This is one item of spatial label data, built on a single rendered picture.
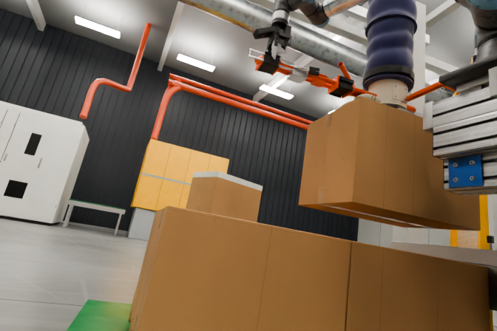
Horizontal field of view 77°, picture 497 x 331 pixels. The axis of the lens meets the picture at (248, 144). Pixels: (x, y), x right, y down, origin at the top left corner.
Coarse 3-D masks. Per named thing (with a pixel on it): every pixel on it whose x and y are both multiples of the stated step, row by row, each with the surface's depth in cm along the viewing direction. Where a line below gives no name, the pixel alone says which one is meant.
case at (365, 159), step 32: (320, 128) 141; (352, 128) 117; (384, 128) 118; (416, 128) 123; (320, 160) 134; (352, 160) 112; (384, 160) 115; (416, 160) 120; (320, 192) 128; (352, 192) 108; (384, 192) 112; (416, 192) 116; (448, 192) 121; (416, 224) 136; (448, 224) 119; (480, 224) 123
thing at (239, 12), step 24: (192, 0) 624; (216, 0) 629; (240, 0) 647; (240, 24) 669; (264, 24) 668; (288, 24) 683; (312, 48) 713; (336, 48) 726; (360, 72) 768; (432, 96) 835
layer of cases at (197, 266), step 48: (192, 240) 86; (240, 240) 90; (288, 240) 95; (336, 240) 100; (144, 288) 95; (192, 288) 84; (240, 288) 87; (288, 288) 92; (336, 288) 96; (384, 288) 101; (432, 288) 107; (480, 288) 114
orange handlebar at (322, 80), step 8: (280, 64) 129; (280, 72) 134; (288, 72) 134; (312, 80) 137; (320, 80) 134; (328, 80) 135; (328, 88) 140; (424, 88) 130; (432, 88) 126; (448, 88) 124; (376, 96) 141; (408, 96) 138; (416, 96) 134
